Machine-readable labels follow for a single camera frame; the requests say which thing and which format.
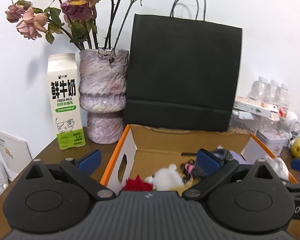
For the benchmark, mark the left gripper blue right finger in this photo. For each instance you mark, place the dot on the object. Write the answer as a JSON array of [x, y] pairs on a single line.
[[208, 162]]

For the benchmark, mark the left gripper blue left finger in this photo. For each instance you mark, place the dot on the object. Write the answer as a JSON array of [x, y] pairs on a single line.
[[89, 163]]

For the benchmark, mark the red fabric rose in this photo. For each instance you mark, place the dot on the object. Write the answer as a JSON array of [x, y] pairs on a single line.
[[137, 185]]

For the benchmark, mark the lavender fluffy towel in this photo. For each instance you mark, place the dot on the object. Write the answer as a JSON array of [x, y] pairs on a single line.
[[278, 166]]

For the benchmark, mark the yellow green apple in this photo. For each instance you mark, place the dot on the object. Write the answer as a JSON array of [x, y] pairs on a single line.
[[296, 149]]

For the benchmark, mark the lavender printed tin box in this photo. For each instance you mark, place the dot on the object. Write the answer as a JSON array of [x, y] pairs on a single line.
[[273, 140]]

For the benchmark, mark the white plush toy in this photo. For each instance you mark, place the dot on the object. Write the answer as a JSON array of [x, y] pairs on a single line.
[[166, 179]]

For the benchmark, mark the clear plastic food container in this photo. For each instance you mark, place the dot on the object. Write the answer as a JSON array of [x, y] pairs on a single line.
[[244, 122]]

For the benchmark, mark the orange cardboard box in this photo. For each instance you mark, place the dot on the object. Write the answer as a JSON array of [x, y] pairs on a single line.
[[141, 151]]

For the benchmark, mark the clear water bottle right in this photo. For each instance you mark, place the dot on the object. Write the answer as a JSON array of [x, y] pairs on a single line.
[[283, 101]]

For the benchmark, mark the clear water bottle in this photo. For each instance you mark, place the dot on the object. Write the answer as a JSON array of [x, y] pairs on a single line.
[[272, 90], [283, 101], [258, 89]]

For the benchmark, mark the white flat glove box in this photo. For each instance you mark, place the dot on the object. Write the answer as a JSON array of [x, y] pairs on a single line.
[[257, 107]]

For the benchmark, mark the white booklet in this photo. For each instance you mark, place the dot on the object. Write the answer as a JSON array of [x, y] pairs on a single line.
[[14, 154]]

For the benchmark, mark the clear water bottle middle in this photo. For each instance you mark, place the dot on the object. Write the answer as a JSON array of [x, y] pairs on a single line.
[[272, 90]]

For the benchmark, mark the clear water bottle left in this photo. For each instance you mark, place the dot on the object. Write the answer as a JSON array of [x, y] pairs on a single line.
[[258, 89]]

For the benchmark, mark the purple fuzzy vase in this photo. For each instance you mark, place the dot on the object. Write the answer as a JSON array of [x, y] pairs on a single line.
[[102, 91]]

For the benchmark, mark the white green milk carton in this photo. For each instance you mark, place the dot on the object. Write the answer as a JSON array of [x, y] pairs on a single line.
[[62, 82]]

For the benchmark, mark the black paper shopping bag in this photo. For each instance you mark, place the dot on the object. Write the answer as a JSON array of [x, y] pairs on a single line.
[[182, 73]]

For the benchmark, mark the dried pink rose bouquet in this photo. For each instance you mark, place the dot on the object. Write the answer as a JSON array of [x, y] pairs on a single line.
[[75, 18]]

